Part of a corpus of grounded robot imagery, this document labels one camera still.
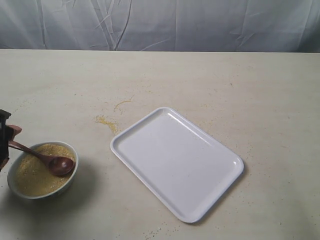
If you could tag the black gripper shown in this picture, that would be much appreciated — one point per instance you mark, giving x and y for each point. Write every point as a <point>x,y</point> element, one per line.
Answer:
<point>7,133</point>

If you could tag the brown wooden spoon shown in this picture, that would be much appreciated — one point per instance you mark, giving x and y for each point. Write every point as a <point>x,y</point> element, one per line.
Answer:
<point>57,165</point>

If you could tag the tan granular powder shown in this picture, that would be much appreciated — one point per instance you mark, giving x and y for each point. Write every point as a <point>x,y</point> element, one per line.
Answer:
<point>32,177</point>

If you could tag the white bowl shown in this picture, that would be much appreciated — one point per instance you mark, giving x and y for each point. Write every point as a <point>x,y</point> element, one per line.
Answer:
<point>67,185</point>

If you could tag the spilled yellow grain pile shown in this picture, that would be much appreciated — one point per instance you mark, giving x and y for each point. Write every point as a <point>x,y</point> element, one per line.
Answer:
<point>112,125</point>

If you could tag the white rectangular plastic tray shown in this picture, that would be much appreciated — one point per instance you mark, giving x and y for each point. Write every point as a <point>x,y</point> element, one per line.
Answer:
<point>183,166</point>

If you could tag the white wrinkled backdrop curtain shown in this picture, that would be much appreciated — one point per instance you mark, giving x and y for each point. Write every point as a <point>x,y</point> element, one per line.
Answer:
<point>161,25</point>

